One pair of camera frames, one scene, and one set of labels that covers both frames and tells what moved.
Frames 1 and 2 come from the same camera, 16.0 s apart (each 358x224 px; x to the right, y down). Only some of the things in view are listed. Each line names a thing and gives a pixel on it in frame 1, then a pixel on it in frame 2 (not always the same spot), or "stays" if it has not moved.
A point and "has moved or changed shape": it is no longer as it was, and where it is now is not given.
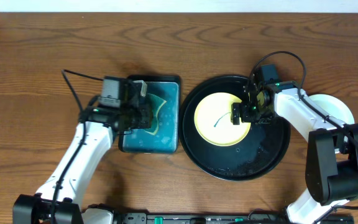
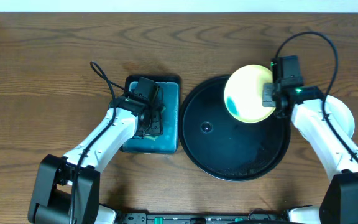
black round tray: x=263 y=149 stays
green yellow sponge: x=156 y=103 has moved or changed shape
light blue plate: x=334 y=107 stays
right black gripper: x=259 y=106 → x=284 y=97
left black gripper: x=148 y=116 → x=151 y=119
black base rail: x=259 y=217 stays
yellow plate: x=212 y=120 has moved or changed shape
